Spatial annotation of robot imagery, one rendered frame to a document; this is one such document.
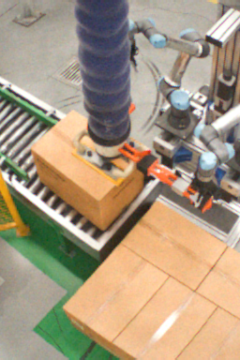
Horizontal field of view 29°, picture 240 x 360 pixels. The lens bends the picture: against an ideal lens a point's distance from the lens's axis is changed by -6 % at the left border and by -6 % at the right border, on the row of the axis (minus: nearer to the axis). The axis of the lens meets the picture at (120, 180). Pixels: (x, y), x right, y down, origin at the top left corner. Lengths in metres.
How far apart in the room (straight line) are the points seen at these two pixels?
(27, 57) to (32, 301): 2.71
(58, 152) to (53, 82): 1.84
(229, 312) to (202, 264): 0.41
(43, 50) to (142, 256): 2.85
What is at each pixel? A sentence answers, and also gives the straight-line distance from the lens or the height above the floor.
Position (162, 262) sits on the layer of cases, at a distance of 3.04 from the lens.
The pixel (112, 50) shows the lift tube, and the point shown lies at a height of 2.05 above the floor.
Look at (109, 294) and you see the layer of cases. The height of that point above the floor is 0.54.
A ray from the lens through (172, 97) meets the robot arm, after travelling 2.82.
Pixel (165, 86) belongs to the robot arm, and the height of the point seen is 1.25.
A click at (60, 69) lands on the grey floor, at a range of 4.86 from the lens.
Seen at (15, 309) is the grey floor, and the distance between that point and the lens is 3.61.
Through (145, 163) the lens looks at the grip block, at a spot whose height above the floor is 1.29.
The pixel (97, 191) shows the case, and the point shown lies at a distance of 2.81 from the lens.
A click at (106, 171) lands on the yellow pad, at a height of 1.17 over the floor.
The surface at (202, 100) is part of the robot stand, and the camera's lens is 3.20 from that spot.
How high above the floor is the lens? 3.37
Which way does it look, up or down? 58 degrees down
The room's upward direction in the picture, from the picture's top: 4 degrees counter-clockwise
